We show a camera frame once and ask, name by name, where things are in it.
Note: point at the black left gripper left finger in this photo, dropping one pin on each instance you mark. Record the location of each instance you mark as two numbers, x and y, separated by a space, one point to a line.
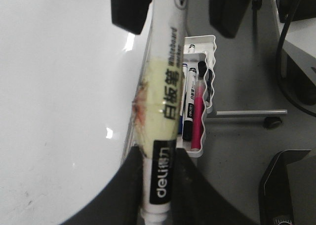
119 201

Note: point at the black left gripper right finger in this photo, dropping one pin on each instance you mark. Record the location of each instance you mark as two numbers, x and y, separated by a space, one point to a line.
196 202

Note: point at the black white whiteboard marker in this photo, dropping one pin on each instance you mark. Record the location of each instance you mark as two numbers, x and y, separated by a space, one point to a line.
163 72

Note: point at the black device bottom right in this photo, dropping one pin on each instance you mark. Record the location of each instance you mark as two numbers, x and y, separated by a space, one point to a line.
287 190

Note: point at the black capped marker in tray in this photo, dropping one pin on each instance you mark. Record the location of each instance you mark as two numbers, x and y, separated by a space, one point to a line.
189 106

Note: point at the red magnet taped to marker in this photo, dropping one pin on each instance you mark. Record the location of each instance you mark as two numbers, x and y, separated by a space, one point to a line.
139 108

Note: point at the grey stand leg with caster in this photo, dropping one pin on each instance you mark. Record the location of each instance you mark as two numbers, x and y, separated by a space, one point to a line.
272 118

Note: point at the pink marker in tray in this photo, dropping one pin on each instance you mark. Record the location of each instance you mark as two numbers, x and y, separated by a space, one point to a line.
198 111

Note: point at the blue marker in tray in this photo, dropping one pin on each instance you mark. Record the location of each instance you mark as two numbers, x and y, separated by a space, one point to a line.
185 69

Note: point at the white wavy marker tray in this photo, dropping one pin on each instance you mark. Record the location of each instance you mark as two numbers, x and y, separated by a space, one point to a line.
204 61

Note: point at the small marker at tray back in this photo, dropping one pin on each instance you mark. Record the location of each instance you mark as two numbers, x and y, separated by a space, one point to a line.
191 49

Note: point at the white whiteboard with grey frame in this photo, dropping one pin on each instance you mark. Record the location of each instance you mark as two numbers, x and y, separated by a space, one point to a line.
68 77

